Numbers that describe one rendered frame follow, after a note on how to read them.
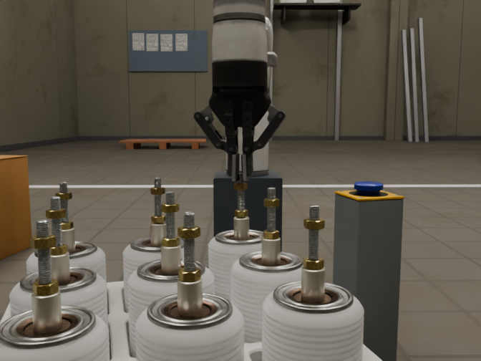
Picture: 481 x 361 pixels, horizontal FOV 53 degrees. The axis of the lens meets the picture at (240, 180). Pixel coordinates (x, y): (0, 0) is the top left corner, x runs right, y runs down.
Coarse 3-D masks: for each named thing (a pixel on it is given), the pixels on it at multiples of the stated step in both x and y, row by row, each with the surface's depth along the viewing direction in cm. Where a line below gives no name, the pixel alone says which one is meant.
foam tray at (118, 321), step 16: (112, 288) 69; (112, 304) 63; (112, 320) 58; (128, 320) 59; (112, 336) 54; (128, 336) 59; (112, 352) 50; (128, 352) 50; (256, 352) 51; (368, 352) 50
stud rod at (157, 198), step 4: (156, 180) 64; (160, 180) 64; (156, 184) 64; (160, 184) 64; (156, 196) 64; (160, 196) 64; (156, 200) 64; (160, 200) 64; (156, 204) 64; (160, 204) 64; (156, 208) 65; (160, 208) 65; (156, 212) 65; (160, 212) 65
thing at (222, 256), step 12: (216, 252) 66; (228, 252) 65; (240, 252) 64; (216, 264) 66; (228, 264) 65; (216, 276) 66; (228, 276) 65; (216, 288) 67; (228, 288) 65; (228, 300) 66
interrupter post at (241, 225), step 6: (246, 216) 69; (234, 222) 68; (240, 222) 68; (246, 222) 68; (234, 228) 68; (240, 228) 68; (246, 228) 68; (234, 234) 68; (240, 234) 68; (246, 234) 68
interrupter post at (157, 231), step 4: (152, 224) 64; (156, 224) 64; (160, 224) 64; (164, 224) 65; (152, 228) 64; (156, 228) 64; (160, 228) 64; (164, 228) 65; (152, 232) 64; (156, 232) 64; (160, 232) 64; (164, 232) 65; (152, 236) 64; (156, 236) 64; (160, 236) 64; (164, 236) 65; (152, 240) 65; (156, 240) 64; (160, 240) 64; (152, 244) 65; (156, 244) 64; (160, 244) 64
